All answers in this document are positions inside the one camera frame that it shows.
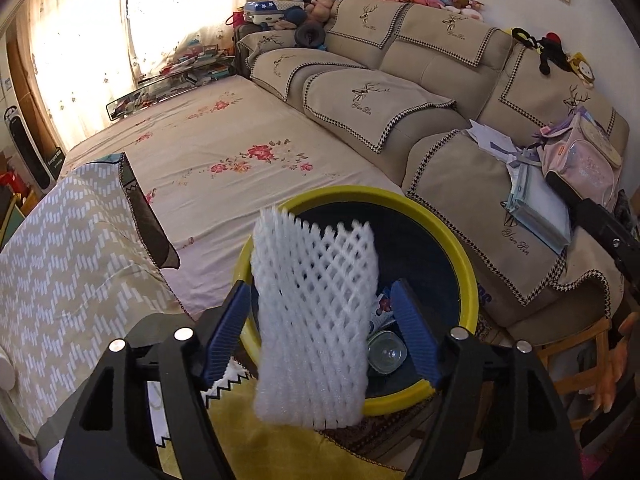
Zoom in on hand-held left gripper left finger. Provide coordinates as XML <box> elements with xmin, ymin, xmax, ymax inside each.
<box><xmin>54</xmin><ymin>280</ymin><xmax>253</xmax><ymax>480</ymax></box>

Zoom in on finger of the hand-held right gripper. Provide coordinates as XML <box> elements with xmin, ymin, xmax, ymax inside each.
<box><xmin>544</xmin><ymin>172</ymin><xmax>608</xmax><ymax>235</ymax></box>

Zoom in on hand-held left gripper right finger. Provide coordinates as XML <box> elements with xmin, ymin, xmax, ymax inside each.
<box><xmin>390</xmin><ymin>280</ymin><xmax>583</xmax><ymax>480</ymax></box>

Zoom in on yellow-rimmed dark trash bin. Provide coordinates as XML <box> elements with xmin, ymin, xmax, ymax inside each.
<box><xmin>232</xmin><ymin>186</ymin><xmax>481</xmax><ymax>417</ymax></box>

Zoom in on white foam fruit net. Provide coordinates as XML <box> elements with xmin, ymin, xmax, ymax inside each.
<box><xmin>250</xmin><ymin>206</ymin><xmax>379</xmax><ymax>430</ymax></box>

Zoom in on person's right hand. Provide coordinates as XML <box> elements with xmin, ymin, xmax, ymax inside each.
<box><xmin>595</xmin><ymin>312</ymin><xmax>640</xmax><ymax>412</ymax></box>

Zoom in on clear glass jar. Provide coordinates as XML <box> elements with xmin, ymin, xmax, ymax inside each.
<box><xmin>367</xmin><ymin>330</ymin><xmax>407</xmax><ymax>375</ymax></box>

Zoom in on dark patterned cloth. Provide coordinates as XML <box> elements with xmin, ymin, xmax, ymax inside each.
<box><xmin>612</xmin><ymin>189</ymin><xmax>634</xmax><ymax>232</ymax></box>

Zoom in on printed paper wrapper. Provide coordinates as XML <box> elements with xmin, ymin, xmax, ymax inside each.
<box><xmin>370</xmin><ymin>292</ymin><xmax>401</xmax><ymax>336</ymax></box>

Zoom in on pink school backpack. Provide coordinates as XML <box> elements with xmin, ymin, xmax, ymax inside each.
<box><xmin>534</xmin><ymin>107</ymin><xmax>624</xmax><ymax>212</ymax></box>

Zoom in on white zigzag-edged paper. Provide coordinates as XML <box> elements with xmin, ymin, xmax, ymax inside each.
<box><xmin>149</xmin><ymin>360</ymin><xmax>251</xmax><ymax>450</ymax></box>

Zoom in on cardboard box with blue print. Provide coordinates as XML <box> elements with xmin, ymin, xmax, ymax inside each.
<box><xmin>474</xmin><ymin>280</ymin><xmax>502</xmax><ymax>322</ymax></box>

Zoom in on loose white papers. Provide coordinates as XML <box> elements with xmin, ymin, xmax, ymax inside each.
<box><xmin>465</xmin><ymin>119</ymin><xmax>527</xmax><ymax>162</ymax></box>

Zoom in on yellow cloth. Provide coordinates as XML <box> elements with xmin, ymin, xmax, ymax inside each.
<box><xmin>155</xmin><ymin>377</ymin><xmax>408</xmax><ymax>480</ymax></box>

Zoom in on yellow lion plush toy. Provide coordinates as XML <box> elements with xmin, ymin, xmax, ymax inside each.
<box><xmin>567</xmin><ymin>52</ymin><xmax>597</xmax><ymax>89</ymax></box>

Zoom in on wooden stool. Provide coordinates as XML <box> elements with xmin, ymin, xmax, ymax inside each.
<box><xmin>537</xmin><ymin>317</ymin><xmax>615</xmax><ymax>432</ymax></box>

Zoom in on black and red plush toy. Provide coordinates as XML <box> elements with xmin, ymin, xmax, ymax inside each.
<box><xmin>510</xmin><ymin>27</ymin><xmax>572</xmax><ymax>77</ymax></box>

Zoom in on zigzag patterned pillow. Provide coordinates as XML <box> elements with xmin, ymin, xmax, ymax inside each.
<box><xmin>0</xmin><ymin>152</ymin><xmax>201</xmax><ymax>441</ymax></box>

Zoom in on beige fabric sofa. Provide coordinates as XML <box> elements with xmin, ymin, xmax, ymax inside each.
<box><xmin>235</xmin><ymin>0</ymin><xmax>631</xmax><ymax>346</ymax></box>

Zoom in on floral bed sheet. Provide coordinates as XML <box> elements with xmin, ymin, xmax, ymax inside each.
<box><xmin>60</xmin><ymin>76</ymin><xmax>411</xmax><ymax>316</ymax></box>

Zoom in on set of deer-print sofa covers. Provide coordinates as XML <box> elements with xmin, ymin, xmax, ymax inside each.
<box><xmin>237</xmin><ymin>0</ymin><xmax>628</xmax><ymax>308</ymax></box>

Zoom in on black carton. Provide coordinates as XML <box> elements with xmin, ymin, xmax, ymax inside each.
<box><xmin>42</xmin><ymin>147</ymin><xmax>67</xmax><ymax>192</ymax></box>

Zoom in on glass table with books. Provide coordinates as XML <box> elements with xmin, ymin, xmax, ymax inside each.
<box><xmin>106</xmin><ymin>50</ymin><xmax>236</xmax><ymax>122</ymax></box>

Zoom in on white tower fan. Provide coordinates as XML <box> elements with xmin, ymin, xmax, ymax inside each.
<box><xmin>4</xmin><ymin>106</ymin><xmax>53</xmax><ymax>192</ymax></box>

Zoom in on dark neck pillow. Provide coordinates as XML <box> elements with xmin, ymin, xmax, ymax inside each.
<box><xmin>295</xmin><ymin>22</ymin><xmax>327</xmax><ymax>51</ymax></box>

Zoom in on pink plush animal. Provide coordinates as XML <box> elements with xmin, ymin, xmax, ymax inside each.
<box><xmin>305</xmin><ymin>0</ymin><xmax>337</xmax><ymax>24</ymax></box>

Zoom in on blue star-print suitcase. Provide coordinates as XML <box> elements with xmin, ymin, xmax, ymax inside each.
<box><xmin>243</xmin><ymin>0</ymin><xmax>297</xmax><ymax>27</ymax></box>

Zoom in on sheer white curtain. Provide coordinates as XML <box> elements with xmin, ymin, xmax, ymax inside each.
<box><xmin>20</xmin><ymin>0</ymin><xmax>251</xmax><ymax>151</ymax></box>

